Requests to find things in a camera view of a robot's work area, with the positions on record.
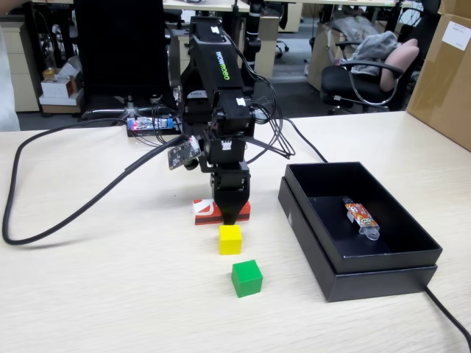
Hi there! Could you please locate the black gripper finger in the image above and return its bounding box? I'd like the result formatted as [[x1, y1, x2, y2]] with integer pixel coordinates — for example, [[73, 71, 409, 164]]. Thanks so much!
[[214, 188, 251, 225]]

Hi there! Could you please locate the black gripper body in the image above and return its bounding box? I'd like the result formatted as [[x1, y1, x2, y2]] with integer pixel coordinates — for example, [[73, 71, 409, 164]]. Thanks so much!
[[200, 134, 252, 193]]

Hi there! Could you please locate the red and white rectangular box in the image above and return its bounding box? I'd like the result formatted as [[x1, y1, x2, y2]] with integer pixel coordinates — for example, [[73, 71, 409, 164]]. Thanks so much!
[[193, 198, 252, 227]]

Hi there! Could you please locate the yellow wooden cube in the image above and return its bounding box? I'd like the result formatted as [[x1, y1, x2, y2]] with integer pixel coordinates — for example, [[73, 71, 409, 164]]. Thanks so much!
[[219, 224, 243, 255]]

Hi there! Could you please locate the green wooden cube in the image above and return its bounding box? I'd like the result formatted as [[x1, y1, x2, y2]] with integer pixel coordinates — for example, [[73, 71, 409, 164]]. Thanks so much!
[[231, 259, 263, 299]]

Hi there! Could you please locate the black cardboard box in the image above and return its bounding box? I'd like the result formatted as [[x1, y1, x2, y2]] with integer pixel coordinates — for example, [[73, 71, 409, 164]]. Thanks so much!
[[277, 161, 444, 303]]

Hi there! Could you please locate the flat white box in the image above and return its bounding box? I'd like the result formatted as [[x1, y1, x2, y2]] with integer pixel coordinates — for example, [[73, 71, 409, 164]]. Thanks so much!
[[38, 90, 85, 107]]

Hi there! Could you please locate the cardboard box with white label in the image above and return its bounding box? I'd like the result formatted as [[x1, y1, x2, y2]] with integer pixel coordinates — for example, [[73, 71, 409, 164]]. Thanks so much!
[[406, 13, 471, 152]]

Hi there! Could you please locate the plain brown cardboard box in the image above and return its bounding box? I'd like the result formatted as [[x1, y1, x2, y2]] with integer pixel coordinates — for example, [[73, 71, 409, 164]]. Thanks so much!
[[437, 0, 471, 15]]

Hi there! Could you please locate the controller board with lit LEDs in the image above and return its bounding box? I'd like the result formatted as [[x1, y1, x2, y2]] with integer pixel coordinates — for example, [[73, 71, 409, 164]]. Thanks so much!
[[126, 116, 174, 138]]

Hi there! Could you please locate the wrapped candy packet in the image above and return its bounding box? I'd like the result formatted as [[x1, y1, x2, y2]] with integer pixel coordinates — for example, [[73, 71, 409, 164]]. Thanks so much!
[[344, 197, 380, 242]]

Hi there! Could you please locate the beige desk cabinet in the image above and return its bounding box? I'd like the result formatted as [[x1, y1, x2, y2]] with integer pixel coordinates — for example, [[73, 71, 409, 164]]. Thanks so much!
[[253, 16, 283, 80]]

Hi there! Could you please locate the black pole with white rings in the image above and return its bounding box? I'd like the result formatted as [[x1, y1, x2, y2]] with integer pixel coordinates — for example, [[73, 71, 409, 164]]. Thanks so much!
[[238, 0, 263, 74]]

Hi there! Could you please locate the black office chair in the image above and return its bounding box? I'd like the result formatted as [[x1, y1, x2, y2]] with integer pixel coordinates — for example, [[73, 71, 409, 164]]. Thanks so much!
[[319, 36, 406, 115]]

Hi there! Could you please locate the black computer monitor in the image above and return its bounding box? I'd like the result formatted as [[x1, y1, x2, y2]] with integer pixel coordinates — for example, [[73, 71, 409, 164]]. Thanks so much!
[[73, 0, 174, 118]]

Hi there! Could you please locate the open white carton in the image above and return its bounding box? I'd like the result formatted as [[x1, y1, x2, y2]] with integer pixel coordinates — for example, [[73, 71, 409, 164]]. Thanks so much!
[[54, 54, 84, 80]]

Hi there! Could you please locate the white carton with brown side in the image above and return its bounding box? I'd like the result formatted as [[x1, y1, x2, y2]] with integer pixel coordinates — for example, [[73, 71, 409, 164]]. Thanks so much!
[[40, 75, 79, 99]]

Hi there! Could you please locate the grey cloth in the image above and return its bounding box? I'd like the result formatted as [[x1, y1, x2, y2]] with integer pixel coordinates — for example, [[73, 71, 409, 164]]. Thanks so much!
[[347, 31, 398, 76]]

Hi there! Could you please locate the pink cushion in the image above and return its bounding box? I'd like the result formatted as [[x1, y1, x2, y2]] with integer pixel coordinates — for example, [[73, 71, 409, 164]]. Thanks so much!
[[378, 38, 420, 92]]

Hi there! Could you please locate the beige drawer cabinet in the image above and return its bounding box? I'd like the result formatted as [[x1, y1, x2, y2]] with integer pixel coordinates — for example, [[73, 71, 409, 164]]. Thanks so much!
[[1, 21, 40, 113]]

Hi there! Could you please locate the person in white shirt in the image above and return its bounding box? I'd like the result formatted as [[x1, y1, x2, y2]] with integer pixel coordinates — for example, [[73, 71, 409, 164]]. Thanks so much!
[[0, 25, 21, 132]]

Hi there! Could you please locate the gripper camera circuit board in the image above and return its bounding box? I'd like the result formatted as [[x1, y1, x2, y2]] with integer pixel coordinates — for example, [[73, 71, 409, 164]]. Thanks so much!
[[167, 135, 202, 172]]

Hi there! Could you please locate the thick black camera cable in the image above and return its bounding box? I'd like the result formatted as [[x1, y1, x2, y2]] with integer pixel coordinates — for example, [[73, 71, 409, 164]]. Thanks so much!
[[1, 116, 192, 246]]

